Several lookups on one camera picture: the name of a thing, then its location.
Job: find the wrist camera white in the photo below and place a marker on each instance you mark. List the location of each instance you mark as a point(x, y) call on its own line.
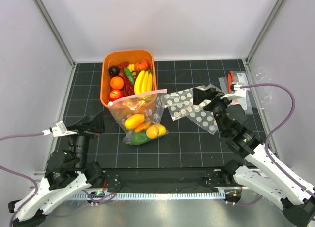
point(59, 129)
point(238, 91)

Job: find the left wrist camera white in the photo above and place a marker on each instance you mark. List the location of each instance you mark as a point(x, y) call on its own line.
point(59, 129)

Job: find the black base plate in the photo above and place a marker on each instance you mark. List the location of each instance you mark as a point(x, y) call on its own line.
point(164, 180)

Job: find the grey slotted cable duct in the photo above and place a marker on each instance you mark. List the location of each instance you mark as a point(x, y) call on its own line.
point(154, 196)

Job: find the clear bag orange zipper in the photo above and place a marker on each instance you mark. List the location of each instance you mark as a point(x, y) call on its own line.
point(233, 77)

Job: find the white polka dot zip bag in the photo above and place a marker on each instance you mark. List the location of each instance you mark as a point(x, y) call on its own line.
point(180, 105)

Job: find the red toy chili peppers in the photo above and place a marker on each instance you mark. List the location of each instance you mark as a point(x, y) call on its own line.
point(128, 88)

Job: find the orange plastic basket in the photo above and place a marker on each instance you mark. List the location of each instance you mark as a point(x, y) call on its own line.
point(117, 57)

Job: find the yellow toy mango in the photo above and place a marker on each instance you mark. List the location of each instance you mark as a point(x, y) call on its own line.
point(134, 121)
point(162, 130)

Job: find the toy orange fruit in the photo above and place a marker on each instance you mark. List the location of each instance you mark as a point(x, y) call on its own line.
point(116, 83)

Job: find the dark purple toy plum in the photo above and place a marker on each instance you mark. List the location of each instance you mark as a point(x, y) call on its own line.
point(114, 71)

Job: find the green toy cucumber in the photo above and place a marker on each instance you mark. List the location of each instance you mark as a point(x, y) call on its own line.
point(129, 76)

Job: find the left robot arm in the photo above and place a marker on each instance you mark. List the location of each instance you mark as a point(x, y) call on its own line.
point(67, 172)

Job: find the red toy apple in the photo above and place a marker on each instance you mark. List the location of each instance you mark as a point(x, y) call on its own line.
point(115, 94)

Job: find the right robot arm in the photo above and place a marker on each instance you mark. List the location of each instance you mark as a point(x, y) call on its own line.
point(294, 196)

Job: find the yellow toy lemon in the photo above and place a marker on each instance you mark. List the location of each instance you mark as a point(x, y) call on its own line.
point(152, 132)

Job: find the orange toy pumpkin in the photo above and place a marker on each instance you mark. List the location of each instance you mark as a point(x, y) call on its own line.
point(142, 65)

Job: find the pink polka dot zip bag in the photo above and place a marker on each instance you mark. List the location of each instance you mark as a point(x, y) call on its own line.
point(150, 104)

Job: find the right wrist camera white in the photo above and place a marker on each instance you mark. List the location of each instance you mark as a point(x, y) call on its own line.
point(238, 91)

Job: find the yellow toy banana bunch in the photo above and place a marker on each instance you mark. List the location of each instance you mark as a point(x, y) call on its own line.
point(143, 83)

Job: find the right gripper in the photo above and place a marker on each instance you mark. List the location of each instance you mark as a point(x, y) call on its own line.
point(200, 95)

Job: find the yellow toy corn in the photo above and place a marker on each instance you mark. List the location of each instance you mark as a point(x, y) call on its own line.
point(131, 68)

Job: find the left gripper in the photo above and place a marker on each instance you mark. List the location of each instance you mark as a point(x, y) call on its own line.
point(96, 125)

